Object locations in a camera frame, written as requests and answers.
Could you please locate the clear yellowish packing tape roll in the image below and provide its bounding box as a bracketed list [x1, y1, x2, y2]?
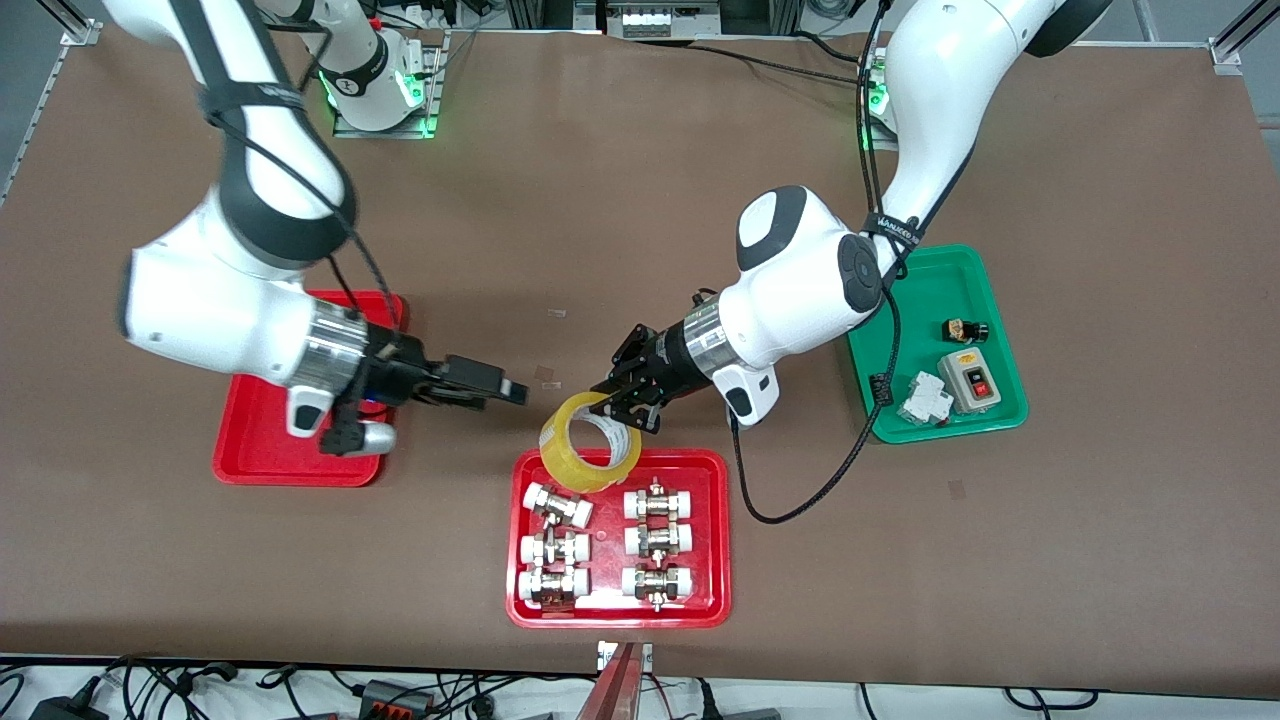
[540, 392, 643, 494]

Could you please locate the red plastic tray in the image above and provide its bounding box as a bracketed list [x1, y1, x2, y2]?
[505, 448, 733, 629]
[212, 290, 409, 488]

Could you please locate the green plastic tray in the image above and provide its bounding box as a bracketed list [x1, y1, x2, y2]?
[848, 244, 1030, 445]

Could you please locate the white and brass pipe fitting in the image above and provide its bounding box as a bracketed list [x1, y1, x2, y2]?
[624, 520, 694, 561]
[524, 483, 594, 528]
[517, 566, 590, 608]
[624, 478, 695, 523]
[519, 530, 592, 568]
[621, 562, 696, 611]

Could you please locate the red and silver bar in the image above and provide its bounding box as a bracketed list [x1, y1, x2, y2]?
[575, 642, 653, 720]

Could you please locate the white circuit breaker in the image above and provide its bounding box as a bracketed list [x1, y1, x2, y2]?
[897, 372, 954, 428]

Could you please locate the black box with orange plugs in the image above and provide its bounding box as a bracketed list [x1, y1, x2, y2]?
[355, 680, 436, 720]

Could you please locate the grey power strip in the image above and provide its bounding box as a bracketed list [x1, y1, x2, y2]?
[600, 0, 723, 39]

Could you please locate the black power adapter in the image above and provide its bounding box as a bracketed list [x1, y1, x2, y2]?
[28, 690, 111, 720]

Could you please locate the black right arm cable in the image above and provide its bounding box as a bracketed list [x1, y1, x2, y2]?
[165, 0, 406, 351]

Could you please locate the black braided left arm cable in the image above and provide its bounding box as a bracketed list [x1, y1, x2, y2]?
[730, 0, 904, 526]

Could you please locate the black cable strap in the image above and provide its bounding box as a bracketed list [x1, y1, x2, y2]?
[198, 82, 306, 126]
[863, 212, 923, 253]

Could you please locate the grey on-off switch box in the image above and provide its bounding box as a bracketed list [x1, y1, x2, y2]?
[937, 348, 1003, 415]

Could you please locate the thin black table cable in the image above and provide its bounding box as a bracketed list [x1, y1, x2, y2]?
[700, 30, 876, 89]

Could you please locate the aluminium frame profile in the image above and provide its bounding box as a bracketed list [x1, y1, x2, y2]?
[1208, 0, 1280, 73]
[40, 0, 106, 47]

